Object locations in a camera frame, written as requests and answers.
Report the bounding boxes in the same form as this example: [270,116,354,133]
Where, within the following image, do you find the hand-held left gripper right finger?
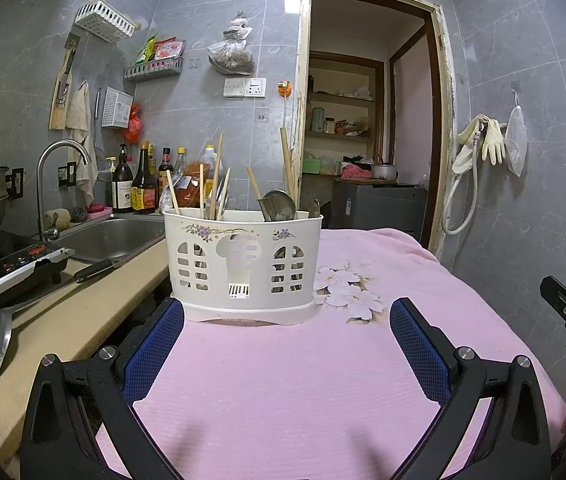
[389,297,552,480]

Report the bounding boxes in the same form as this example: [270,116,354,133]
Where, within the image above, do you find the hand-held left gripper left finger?
[20,296,186,480]

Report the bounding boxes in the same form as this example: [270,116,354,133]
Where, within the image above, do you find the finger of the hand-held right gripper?
[539,275,566,327]

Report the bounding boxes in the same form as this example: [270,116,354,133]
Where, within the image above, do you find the white plastic utensil holder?
[163,208,324,325]

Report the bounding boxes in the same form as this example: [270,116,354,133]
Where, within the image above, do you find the steel sink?
[57,213,167,266]

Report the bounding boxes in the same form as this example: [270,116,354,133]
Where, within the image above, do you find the pink floral blanket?
[96,227,566,480]

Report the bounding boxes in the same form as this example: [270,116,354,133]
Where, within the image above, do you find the grey cabinet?
[330,181,428,241]

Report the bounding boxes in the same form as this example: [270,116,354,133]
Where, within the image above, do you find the dark sauce bottle yellow label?
[132,140,158,211]

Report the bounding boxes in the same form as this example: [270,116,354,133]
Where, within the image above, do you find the dark pump bottle white label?
[111,143,134,214]

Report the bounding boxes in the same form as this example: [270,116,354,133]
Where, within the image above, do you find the beige loofah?
[42,208,71,231]

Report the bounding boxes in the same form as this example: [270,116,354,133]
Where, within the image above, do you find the orange snack bag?
[172,161,214,209]

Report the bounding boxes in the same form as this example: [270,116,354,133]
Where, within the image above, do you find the white mesh bag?
[504,89,529,178]

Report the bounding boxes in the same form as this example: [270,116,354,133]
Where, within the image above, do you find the cream rubber gloves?
[482,118,508,165]

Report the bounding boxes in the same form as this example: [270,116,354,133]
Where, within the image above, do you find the dark sauce bottle red label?
[157,147,174,182]

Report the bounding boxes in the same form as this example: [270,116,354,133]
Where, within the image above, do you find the red cloth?
[340,163,372,180]

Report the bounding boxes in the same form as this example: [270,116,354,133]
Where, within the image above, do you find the steel faucet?
[36,138,93,242]

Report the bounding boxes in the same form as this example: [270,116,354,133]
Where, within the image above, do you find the cooking oil jug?
[197,144,219,197]

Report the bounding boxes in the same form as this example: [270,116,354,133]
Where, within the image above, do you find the wooden shelf unit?
[305,51,387,179]

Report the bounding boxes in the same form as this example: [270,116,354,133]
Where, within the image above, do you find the red plastic bag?
[122,103,143,145]

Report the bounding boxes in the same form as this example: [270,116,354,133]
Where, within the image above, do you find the beige hanging towel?
[64,81,99,201]

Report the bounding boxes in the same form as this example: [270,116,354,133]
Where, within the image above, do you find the wooden cutting board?
[48,71,73,131]

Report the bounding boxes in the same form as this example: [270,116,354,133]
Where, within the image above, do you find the green snack packet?
[135,34,158,65]

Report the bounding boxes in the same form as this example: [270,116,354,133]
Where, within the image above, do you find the clear bag of dried goods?
[207,37,255,76]

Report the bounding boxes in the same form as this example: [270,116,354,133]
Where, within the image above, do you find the red snack packet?
[153,38,186,61]

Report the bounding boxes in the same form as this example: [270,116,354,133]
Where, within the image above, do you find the metal hanging scraper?
[64,32,81,77]

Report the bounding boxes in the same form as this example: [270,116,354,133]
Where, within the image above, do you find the white crumpled plastic bag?
[221,9,254,41]

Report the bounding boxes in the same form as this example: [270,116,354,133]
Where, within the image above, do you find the white hose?
[441,114,489,235]

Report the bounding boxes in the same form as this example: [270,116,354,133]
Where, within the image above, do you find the white plastic wall box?
[102,86,133,129]

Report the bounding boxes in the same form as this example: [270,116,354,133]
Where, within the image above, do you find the worn wooden door frame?
[290,0,457,264]

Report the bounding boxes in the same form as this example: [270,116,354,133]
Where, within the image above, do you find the grey wall shelf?
[122,55,185,83]

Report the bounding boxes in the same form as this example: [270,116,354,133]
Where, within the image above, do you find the white slotted wall basket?
[74,0,137,44]

